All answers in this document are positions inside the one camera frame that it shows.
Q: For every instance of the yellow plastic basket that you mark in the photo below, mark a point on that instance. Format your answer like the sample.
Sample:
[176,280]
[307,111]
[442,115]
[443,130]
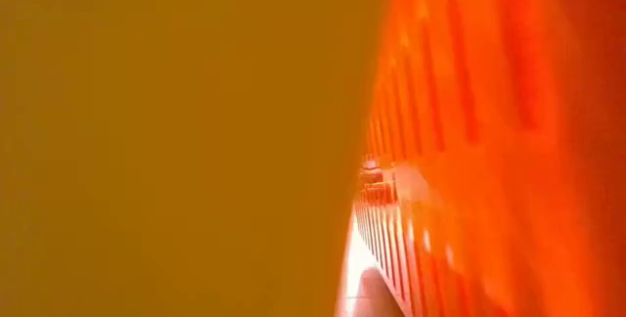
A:
[147,141]

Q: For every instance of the orange plastic basket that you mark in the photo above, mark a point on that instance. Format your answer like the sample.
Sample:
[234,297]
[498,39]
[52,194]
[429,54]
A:
[489,111]

